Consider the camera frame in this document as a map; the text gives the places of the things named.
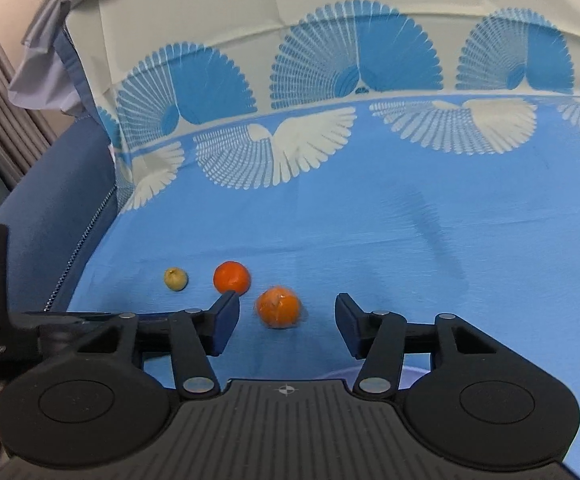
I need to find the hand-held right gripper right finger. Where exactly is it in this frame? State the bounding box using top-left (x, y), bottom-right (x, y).
top-left (335, 292), bottom-right (498, 396)

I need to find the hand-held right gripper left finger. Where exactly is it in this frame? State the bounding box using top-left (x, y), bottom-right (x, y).
top-left (77, 290), bottom-right (241, 398)

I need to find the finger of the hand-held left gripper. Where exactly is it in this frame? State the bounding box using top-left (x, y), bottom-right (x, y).
top-left (10, 312), bottom-right (123, 361)

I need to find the bare orange mandarin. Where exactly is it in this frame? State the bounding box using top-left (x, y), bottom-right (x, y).
top-left (213, 260), bottom-right (252, 296)

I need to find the plastic-wrapped orange mandarin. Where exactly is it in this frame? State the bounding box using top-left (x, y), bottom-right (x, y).
top-left (254, 286), bottom-right (305, 331)

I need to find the green jujube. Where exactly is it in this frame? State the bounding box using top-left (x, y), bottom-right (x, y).
top-left (164, 267), bottom-right (189, 292)

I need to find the blue zippered sofa cushion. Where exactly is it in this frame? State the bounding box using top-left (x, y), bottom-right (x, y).
top-left (0, 25), bottom-right (121, 313)

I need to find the blue fan-print blanket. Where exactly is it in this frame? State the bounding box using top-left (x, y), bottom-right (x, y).
top-left (62, 0), bottom-right (580, 480)

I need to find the grey pleated curtain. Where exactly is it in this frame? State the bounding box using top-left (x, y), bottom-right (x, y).
top-left (0, 0), bottom-right (53, 221)

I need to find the pale grey cloth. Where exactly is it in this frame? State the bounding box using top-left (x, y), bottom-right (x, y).
top-left (7, 0), bottom-right (116, 113)

